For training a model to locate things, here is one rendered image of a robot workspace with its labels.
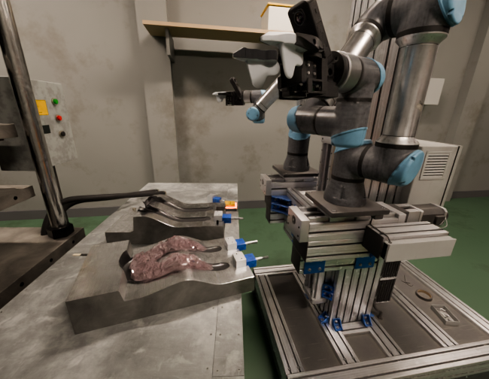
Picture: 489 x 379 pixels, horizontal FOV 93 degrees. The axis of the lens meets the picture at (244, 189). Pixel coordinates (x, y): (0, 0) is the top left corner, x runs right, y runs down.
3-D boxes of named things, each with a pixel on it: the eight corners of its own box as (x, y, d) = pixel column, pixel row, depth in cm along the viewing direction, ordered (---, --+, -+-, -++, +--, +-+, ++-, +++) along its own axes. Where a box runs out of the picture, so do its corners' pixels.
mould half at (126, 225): (226, 217, 126) (225, 194, 122) (223, 244, 102) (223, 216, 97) (132, 217, 124) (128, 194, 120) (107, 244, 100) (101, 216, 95)
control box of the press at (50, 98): (113, 301, 171) (68, 83, 123) (89, 340, 143) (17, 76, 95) (83, 301, 170) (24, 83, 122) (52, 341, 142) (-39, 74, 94)
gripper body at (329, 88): (306, 92, 38) (348, 95, 45) (306, 32, 36) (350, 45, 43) (274, 99, 44) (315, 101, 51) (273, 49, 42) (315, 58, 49)
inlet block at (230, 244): (254, 244, 97) (255, 232, 95) (259, 250, 93) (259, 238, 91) (224, 249, 93) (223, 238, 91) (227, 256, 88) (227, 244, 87)
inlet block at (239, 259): (265, 259, 88) (265, 247, 86) (271, 267, 83) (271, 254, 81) (232, 265, 83) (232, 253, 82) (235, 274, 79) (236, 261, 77)
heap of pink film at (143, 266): (205, 244, 90) (205, 226, 88) (215, 273, 75) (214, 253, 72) (132, 256, 82) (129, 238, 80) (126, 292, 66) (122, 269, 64)
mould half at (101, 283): (231, 247, 99) (232, 224, 96) (253, 290, 76) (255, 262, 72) (98, 271, 83) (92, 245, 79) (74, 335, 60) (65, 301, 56)
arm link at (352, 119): (330, 141, 65) (335, 99, 61) (370, 147, 56) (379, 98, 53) (311, 144, 60) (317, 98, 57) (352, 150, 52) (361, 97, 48)
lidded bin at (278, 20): (293, 42, 263) (295, 18, 256) (305, 33, 232) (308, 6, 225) (259, 39, 257) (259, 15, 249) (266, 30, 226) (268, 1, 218)
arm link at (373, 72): (384, 98, 54) (392, 57, 51) (358, 97, 47) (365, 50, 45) (351, 99, 60) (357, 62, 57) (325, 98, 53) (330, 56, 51)
